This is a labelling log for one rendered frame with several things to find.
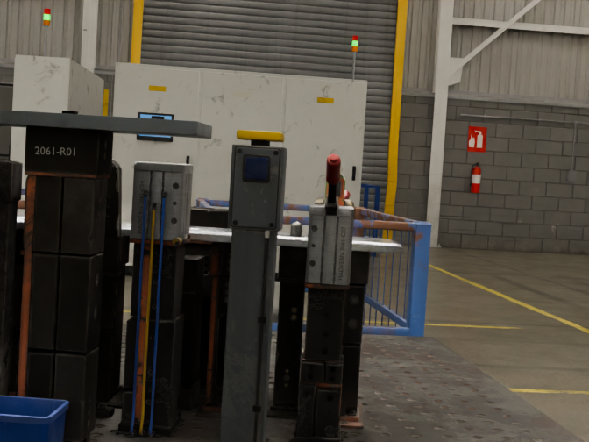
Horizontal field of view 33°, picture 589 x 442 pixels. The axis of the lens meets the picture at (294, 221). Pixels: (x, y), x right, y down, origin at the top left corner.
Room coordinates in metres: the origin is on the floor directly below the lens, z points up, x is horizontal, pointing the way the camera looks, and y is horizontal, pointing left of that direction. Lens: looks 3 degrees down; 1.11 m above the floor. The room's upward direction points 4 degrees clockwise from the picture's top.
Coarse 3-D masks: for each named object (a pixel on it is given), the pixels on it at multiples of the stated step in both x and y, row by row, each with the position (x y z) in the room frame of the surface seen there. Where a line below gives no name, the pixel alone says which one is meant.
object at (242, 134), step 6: (240, 132) 1.33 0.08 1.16; (246, 132) 1.33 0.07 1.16; (252, 132) 1.33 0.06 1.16; (258, 132) 1.33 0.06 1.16; (264, 132) 1.33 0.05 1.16; (270, 132) 1.33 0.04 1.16; (276, 132) 1.33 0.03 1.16; (240, 138) 1.33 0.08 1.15; (246, 138) 1.33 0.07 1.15; (252, 138) 1.33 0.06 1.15; (258, 138) 1.33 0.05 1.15; (264, 138) 1.33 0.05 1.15; (270, 138) 1.33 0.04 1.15; (276, 138) 1.33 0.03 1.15; (282, 138) 1.35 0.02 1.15; (252, 144) 1.35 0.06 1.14; (258, 144) 1.35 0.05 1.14; (264, 144) 1.35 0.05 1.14
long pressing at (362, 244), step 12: (24, 216) 1.77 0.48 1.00; (192, 228) 1.72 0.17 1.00; (204, 228) 1.74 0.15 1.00; (216, 228) 1.76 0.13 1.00; (228, 228) 1.77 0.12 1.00; (204, 240) 1.61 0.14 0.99; (216, 240) 1.61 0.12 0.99; (228, 240) 1.60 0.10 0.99; (288, 240) 1.60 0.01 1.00; (300, 240) 1.60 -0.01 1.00; (360, 240) 1.67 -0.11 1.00; (372, 240) 1.68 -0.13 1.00; (384, 240) 1.70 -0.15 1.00; (384, 252) 1.59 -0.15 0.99; (396, 252) 1.60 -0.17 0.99
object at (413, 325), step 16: (288, 208) 4.69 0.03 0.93; (304, 208) 4.70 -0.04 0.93; (288, 224) 3.52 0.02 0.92; (304, 224) 3.53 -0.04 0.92; (368, 224) 3.56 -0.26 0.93; (384, 224) 3.57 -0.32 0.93; (400, 224) 3.58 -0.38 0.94; (416, 224) 3.58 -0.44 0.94; (416, 240) 3.58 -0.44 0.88; (400, 256) 3.94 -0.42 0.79; (416, 256) 3.58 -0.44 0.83; (416, 272) 3.58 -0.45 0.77; (384, 288) 4.18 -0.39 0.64; (416, 288) 3.58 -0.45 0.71; (384, 304) 4.20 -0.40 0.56; (416, 304) 3.59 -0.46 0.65; (304, 320) 4.26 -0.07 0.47; (400, 320) 3.82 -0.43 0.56; (416, 320) 3.59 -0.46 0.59; (416, 336) 3.59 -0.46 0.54
